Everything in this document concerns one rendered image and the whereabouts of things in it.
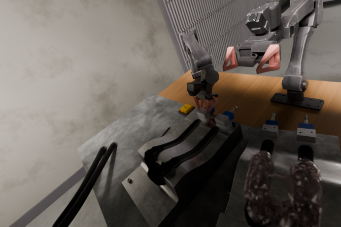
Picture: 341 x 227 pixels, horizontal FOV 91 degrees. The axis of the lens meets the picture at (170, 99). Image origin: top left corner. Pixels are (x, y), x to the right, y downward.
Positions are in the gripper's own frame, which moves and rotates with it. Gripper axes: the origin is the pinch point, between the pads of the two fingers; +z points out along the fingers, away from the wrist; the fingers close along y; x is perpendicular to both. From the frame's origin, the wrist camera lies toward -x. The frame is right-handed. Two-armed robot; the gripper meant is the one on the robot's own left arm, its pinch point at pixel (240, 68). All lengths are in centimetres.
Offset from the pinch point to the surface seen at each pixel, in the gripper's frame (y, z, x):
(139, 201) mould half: -23, 41, 33
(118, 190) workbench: -41, 46, 39
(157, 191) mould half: -20, 35, 33
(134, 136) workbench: -65, 22, 39
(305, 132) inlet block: 11.2, -12.4, 31.8
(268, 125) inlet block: 0.2, -10.5, 31.8
